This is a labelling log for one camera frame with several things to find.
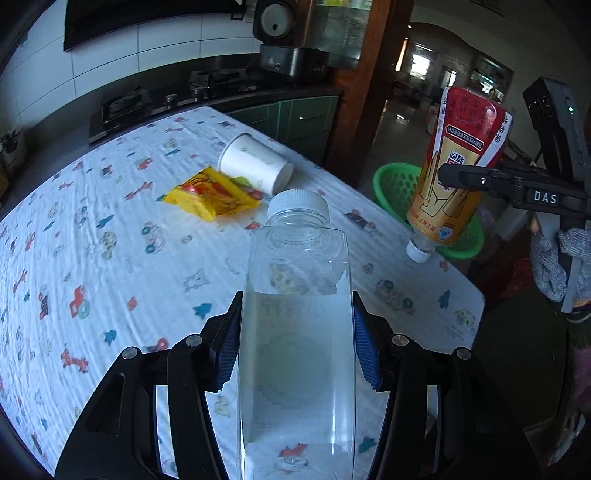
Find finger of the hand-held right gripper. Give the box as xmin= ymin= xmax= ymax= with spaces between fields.
xmin=436 ymin=161 xmax=526 ymax=205

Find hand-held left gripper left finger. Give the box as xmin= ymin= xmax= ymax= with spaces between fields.
xmin=54 ymin=290 xmax=243 ymax=480

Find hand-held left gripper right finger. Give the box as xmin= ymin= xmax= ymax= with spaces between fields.
xmin=352 ymin=290 xmax=541 ymax=480

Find red yellow tea bottle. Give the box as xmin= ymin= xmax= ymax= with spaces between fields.
xmin=405 ymin=86 xmax=515 ymax=264

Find clear plastic bottle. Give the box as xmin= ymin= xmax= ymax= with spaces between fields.
xmin=236 ymin=188 xmax=357 ymax=480

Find green plastic basket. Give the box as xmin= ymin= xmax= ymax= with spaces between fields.
xmin=372 ymin=162 xmax=485 ymax=261

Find person's right hand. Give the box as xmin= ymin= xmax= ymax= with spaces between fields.
xmin=529 ymin=226 xmax=591 ymax=315

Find wooden glass-door cabinet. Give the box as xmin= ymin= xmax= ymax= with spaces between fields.
xmin=305 ymin=0 xmax=416 ymax=188

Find yellow snack packet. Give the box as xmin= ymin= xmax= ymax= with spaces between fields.
xmin=164 ymin=167 xmax=265 ymax=223

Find green kitchen cabinets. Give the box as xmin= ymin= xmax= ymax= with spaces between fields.
xmin=222 ymin=95 xmax=342 ymax=164

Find printed white tablecloth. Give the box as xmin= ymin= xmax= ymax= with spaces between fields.
xmin=0 ymin=106 xmax=485 ymax=480

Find white paper cup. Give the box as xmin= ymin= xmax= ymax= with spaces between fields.
xmin=217 ymin=133 xmax=295 ymax=195

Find black rice cooker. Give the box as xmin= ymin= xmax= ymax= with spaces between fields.
xmin=252 ymin=0 xmax=331 ymax=84

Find black gas stove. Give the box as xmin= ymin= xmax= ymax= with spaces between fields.
xmin=89 ymin=68 xmax=273 ymax=144

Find black range hood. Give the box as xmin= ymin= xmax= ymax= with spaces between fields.
xmin=63 ymin=0 xmax=247 ymax=52

